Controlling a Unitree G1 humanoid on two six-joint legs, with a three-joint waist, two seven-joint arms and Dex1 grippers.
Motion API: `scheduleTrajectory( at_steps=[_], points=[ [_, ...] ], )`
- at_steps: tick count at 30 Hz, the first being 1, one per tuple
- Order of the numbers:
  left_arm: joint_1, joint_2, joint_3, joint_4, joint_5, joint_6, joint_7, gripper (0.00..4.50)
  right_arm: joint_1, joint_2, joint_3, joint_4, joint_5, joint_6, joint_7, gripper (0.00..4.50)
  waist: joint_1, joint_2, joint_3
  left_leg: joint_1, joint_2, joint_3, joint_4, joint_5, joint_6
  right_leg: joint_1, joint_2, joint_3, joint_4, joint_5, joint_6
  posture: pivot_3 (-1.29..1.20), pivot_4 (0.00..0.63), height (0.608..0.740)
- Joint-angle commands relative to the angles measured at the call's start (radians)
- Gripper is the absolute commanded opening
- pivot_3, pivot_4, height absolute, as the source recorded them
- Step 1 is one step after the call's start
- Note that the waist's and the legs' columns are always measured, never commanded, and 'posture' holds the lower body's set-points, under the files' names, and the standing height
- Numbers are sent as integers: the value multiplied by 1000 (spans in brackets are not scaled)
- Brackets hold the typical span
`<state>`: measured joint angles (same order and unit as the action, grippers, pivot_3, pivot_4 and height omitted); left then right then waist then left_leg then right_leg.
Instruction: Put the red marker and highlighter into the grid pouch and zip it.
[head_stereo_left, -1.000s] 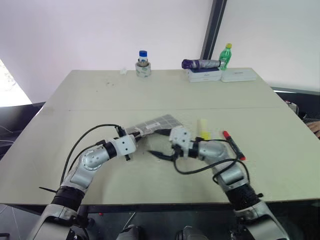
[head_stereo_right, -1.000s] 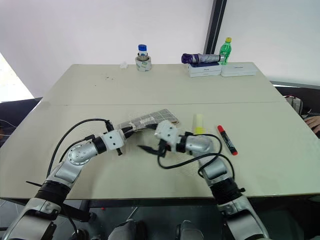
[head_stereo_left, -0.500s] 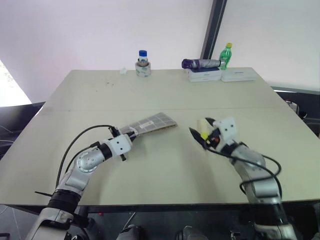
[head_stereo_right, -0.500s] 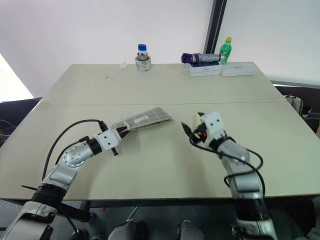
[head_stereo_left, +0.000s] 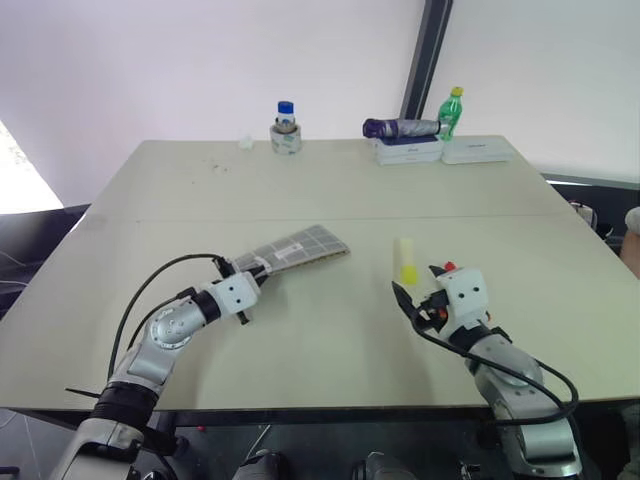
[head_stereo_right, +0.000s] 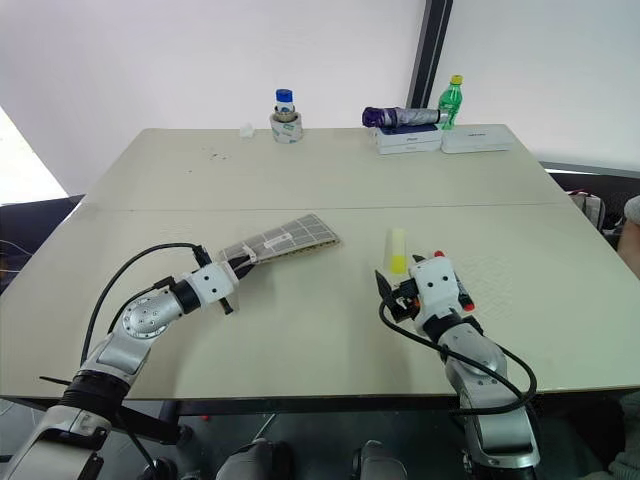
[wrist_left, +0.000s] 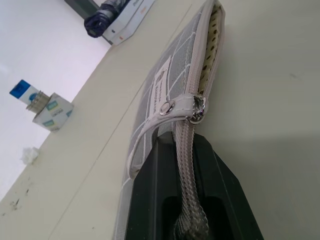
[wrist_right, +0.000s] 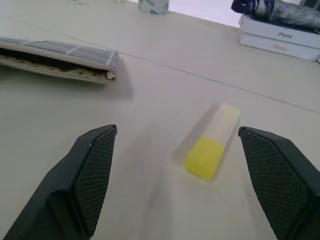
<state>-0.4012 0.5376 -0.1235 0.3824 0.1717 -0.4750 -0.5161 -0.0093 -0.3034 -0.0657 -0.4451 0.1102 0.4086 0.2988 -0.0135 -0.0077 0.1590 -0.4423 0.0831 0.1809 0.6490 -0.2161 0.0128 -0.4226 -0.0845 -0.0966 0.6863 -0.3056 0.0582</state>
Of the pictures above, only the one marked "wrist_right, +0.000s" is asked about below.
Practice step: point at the white printed cup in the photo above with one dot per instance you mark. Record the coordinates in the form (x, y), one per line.
(153, 5)

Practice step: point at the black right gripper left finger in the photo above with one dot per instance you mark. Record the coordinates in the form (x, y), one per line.
(75, 190)

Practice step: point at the grid pattern pencil pouch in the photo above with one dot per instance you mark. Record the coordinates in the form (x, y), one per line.
(62, 60)

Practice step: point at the white iPhone box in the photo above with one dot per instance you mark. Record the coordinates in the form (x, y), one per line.
(277, 32)
(275, 46)

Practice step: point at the yellow highlighter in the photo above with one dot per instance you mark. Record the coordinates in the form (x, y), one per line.
(207, 150)

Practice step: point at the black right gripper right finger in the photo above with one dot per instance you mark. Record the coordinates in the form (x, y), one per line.
(280, 180)

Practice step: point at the dark folded umbrella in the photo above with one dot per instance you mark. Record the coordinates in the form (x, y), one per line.
(275, 10)

